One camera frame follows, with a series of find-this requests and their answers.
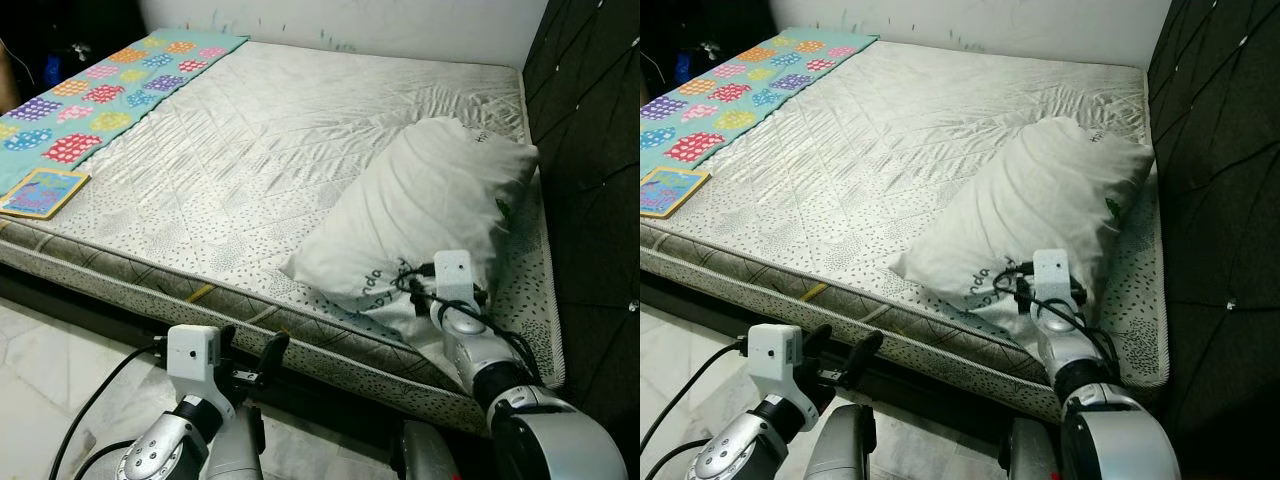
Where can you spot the white pillow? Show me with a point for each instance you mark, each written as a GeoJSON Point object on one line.
{"type": "Point", "coordinates": [1020, 210]}
{"type": "Point", "coordinates": [410, 210]}

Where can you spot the grey left robot leg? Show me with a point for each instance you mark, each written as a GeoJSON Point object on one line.
{"type": "Point", "coordinates": [248, 445]}
{"type": "Point", "coordinates": [840, 445]}

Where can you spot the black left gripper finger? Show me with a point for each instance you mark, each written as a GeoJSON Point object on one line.
{"type": "Point", "coordinates": [865, 357]}
{"type": "Point", "coordinates": [272, 358]}
{"type": "Point", "coordinates": [815, 342]}
{"type": "Point", "coordinates": [227, 343]}

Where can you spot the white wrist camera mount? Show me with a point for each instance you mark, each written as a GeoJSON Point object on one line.
{"type": "Point", "coordinates": [775, 355]}
{"type": "Point", "coordinates": [1052, 275]}
{"type": "Point", "coordinates": [453, 275]}
{"type": "Point", "coordinates": [192, 355]}

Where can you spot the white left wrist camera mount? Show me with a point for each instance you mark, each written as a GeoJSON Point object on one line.
{"type": "Point", "coordinates": [775, 355]}
{"type": "Point", "coordinates": [192, 355]}

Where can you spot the dark wardrobe with small knobs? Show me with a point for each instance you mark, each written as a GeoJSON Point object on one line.
{"type": "Point", "coordinates": [590, 200]}
{"type": "Point", "coordinates": [1220, 200]}

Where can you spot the blue bag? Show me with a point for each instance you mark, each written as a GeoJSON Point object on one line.
{"type": "Point", "coordinates": [52, 70]}
{"type": "Point", "coordinates": [685, 68]}

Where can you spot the grey quilted spotted mattress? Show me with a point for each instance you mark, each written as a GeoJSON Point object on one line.
{"type": "Point", "coordinates": [900, 150]}
{"type": "Point", "coordinates": [260, 150]}

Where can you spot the grey robot leg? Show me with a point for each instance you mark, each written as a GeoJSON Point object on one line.
{"type": "Point", "coordinates": [430, 455]}
{"type": "Point", "coordinates": [248, 445]}
{"type": "Point", "coordinates": [1030, 455]}
{"type": "Point", "coordinates": [840, 445]}

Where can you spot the yellow-edged blue children's book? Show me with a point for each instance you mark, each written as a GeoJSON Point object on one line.
{"type": "Point", "coordinates": [45, 195]}
{"type": "Point", "coordinates": [675, 192]}

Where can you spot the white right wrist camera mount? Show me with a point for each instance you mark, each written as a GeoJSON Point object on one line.
{"type": "Point", "coordinates": [1052, 275]}
{"type": "Point", "coordinates": [453, 275]}

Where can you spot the black bed frame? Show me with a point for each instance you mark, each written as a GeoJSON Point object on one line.
{"type": "Point", "coordinates": [780, 330]}
{"type": "Point", "coordinates": [150, 310]}

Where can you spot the grey right robot leg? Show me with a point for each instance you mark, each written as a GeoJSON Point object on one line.
{"type": "Point", "coordinates": [430, 455]}
{"type": "Point", "coordinates": [1030, 455]}

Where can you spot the turquoise blanket with colourful shapes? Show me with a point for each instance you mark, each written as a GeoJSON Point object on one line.
{"type": "Point", "coordinates": [730, 90]}
{"type": "Point", "coordinates": [100, 100]}

